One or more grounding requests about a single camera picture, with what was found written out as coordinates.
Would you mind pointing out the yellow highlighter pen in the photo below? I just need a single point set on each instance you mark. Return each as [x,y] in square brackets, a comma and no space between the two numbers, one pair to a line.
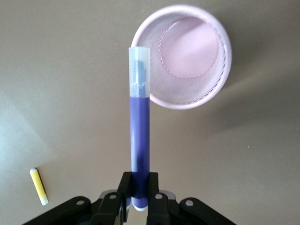
[38,185]

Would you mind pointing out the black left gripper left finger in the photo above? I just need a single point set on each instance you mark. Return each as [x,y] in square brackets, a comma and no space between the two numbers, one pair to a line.
[112,208]

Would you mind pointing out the pink mesh pen holder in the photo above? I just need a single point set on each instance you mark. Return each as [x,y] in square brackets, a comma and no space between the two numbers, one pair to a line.
[192,47]

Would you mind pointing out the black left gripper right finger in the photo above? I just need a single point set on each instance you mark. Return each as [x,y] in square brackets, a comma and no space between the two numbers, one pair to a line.
[159,208]

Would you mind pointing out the purple highlighter pen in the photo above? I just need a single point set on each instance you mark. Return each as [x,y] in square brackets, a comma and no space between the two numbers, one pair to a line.
[139,129]

